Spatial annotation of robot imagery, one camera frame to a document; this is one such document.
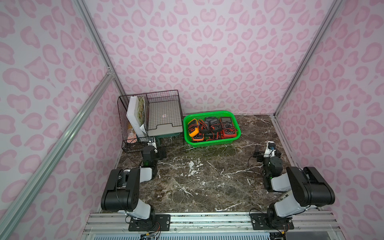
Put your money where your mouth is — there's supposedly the green plastic basket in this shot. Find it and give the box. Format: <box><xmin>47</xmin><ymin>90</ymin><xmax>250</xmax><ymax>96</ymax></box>
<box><xmin>183</xmin><ymin>111</ymin><xmax>242</xmax><ymax>148</ymax></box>

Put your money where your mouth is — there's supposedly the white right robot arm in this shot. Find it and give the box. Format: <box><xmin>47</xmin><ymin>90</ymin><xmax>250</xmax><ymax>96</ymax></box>
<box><xmin>250</xmin><ymin>141</ymin><xmax>336</xmax><ymax>230</ymax></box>

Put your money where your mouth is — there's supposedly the red Aneng large multimeter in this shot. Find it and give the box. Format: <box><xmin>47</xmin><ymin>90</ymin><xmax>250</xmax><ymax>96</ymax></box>
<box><xmin>220</xmin><ymin>117</ymin><xmax>237</xmax><ymax>139</ymax></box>

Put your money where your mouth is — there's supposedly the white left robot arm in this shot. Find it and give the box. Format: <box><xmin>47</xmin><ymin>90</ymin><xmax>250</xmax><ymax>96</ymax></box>
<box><xmin>101</xmin><ymin>146</ymin><xmax>167</xmax><ymax>226</ymax></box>

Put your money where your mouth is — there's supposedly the yellow Aneng multimeter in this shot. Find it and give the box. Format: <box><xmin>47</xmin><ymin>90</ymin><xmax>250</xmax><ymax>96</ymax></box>
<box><xmin>188</xmin><ymin>119</ymin><xmax>199</xmax><ymax>138</ymax></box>

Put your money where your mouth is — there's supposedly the green zippered pouch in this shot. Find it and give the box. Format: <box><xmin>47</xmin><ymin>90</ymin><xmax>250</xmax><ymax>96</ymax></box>
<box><xmin>146</xmin><ymin>100</ymin><xmax>184</xmax><ymax>139</ymax></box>

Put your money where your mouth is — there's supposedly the black wire basket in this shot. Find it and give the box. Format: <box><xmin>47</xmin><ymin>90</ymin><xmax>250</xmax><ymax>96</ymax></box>
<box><xmin>117</xmin><ymin>90</ymin><xmax>183</xmax><ymax>154</ymax></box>

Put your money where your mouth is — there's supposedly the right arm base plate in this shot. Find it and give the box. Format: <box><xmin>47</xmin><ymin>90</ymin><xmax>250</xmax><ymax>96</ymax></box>
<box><xmin>249</xmin><ymin>213</ymin><xmax>295</xmax><ymax>231</ymax></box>

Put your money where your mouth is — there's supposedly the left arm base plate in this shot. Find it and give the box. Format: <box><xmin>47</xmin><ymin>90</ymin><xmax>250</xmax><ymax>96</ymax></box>
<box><xmin>128</xmin><ymin>214</ymin><xmax>171</xmax><ymax>232</ymax></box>

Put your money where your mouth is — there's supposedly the orange Victor multimeter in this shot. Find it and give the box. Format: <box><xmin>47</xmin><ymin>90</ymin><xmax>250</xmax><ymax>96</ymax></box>
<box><xmin>192</xmin><ymin>133</ymin><xmax>205</xmax><ymax>142</ymax></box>

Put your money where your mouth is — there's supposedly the green multimeter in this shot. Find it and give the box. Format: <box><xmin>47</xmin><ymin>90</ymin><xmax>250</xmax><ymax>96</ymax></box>
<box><xmin>206</xmin><ymin>117</ymin><xmax>222</xmax><ymax>133</ymax></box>

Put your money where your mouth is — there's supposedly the small black multimeter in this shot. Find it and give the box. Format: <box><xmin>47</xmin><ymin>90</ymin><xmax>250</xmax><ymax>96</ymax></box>
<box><xmin>198</xmin><ymin>119</ymin><xmax>211</xmax><ymax>134</ymax></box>

